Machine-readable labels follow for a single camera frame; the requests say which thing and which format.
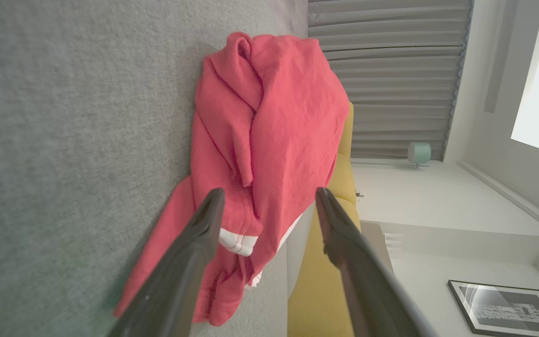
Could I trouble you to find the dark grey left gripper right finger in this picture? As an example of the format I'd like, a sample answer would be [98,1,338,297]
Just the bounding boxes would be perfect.
[315,187,438,337]

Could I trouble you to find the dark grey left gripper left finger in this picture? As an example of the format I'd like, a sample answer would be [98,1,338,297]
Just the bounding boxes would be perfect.
[108,188,226,337]

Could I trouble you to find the red jersey with white sleeves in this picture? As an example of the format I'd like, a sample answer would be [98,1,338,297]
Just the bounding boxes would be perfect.
[113,174,265,327]

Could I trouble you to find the red shorts with white stripe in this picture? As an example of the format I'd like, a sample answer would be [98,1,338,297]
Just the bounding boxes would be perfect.
[190,32,350,286]

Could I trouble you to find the yellow sofa backrest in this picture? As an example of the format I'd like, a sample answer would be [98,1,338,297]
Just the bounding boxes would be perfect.
[287,102,361,337]

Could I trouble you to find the white slatted air vent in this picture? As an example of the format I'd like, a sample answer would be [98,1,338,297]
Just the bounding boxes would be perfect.
[384,232,406,259]

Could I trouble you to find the mint green round lamp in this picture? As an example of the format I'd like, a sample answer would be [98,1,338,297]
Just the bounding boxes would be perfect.
[407,142,432,169]

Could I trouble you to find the black framed picture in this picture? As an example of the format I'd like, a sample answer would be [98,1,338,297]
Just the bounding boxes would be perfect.
[447,279,539,337]

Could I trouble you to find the yellow and grey sofa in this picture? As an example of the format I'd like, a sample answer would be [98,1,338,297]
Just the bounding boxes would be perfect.
[0,0,316,337]

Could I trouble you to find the grey pleated curtain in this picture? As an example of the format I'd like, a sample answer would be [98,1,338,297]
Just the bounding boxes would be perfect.
[308,0,474,162]

